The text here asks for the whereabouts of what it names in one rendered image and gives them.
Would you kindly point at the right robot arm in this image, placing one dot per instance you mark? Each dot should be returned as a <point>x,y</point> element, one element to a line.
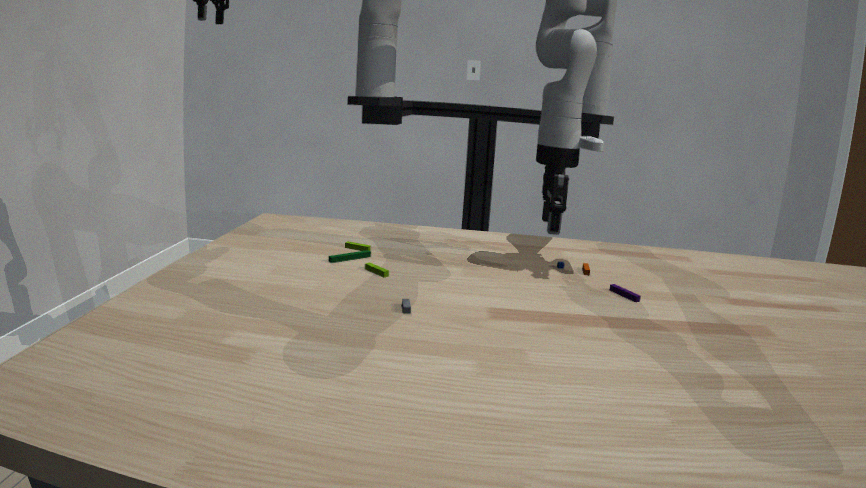
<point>377,45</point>

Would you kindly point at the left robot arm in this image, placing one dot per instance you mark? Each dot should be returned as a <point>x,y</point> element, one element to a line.
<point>575,50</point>

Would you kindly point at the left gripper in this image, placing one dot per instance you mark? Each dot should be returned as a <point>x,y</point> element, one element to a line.
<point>556,161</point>

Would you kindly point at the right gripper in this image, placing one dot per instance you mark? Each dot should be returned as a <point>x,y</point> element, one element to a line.
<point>220,7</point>

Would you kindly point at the purple rod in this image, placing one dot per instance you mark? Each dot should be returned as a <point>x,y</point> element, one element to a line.
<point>625,293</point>

